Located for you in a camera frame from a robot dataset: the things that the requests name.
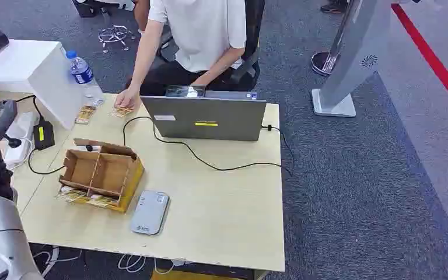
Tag wooden card box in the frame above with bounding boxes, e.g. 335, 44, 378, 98
57, 138, 146, 214

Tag black office chair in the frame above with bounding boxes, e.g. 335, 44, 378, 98
158, 0, 267, 92

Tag white cabinet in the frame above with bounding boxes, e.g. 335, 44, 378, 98
0, 38, 85, 131

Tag grey laptop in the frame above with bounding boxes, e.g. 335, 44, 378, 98
140, 85, 268, 142

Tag clear water bottle blue cap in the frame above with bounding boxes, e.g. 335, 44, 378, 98
65, 50, 104, 107

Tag person's right hand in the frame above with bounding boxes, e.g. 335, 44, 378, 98
114, 87, 141, 110

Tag yellow printed card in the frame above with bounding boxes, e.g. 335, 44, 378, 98
109, 106, 135, 118
75, 106, 97, 125

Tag black power adapter yellow label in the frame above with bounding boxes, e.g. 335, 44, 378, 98
33, 120, 56, 151

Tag white cables under desk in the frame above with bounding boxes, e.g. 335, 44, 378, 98
117, 253, 187, 275

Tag yellow box under desk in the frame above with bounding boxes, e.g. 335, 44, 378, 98
150, 269, 257, 280

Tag grey kiosk stand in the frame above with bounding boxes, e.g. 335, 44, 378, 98
310, 0, 394, 118

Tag red floor tape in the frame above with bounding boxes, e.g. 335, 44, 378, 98
390, 3, 448, 121

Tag black laptop power cable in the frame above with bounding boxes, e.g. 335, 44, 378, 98
122, 115, 296, 177

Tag black adapter mains cable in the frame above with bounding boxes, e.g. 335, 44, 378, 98
14, 94, 67, 176

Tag white power strip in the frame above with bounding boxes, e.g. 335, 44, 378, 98
2, 111, 40, 170

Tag cards in wooden box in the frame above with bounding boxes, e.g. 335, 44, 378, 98
55, 186, 120, 209

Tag silver chair star base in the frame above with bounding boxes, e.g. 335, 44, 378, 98
97, 24, 137, 54

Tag grey card reader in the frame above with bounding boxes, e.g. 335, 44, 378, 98
129, 190, 170, 236

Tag person's black shoe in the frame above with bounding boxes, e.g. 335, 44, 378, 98
320, 0, 349, 15

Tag round chrome stanchion base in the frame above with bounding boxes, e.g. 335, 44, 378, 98
310, 51, 341, 77

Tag person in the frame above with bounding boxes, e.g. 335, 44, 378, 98
125, 0, 261, 110

